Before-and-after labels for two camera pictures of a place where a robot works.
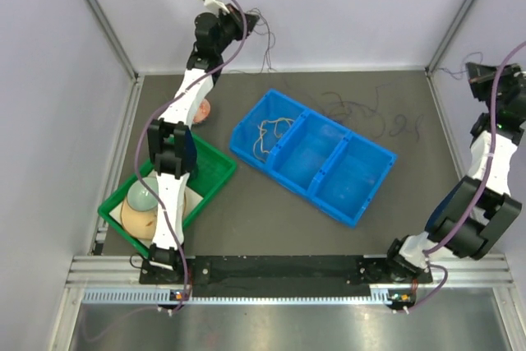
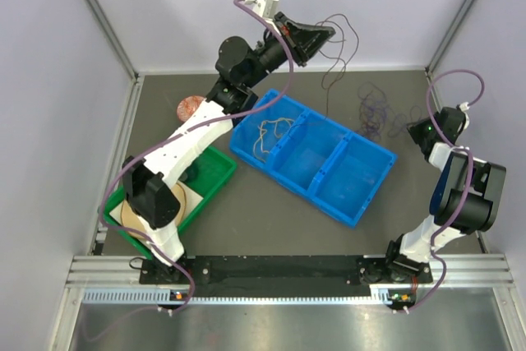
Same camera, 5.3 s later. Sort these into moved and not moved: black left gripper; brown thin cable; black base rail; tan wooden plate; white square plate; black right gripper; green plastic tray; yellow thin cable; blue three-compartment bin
Moved: brown thin cable; black right gripper; black left gripper
Not moved: blue three-compartment bin; tan wooden plate; green plastic tray; black base rail; yellow thin cable; white square plate
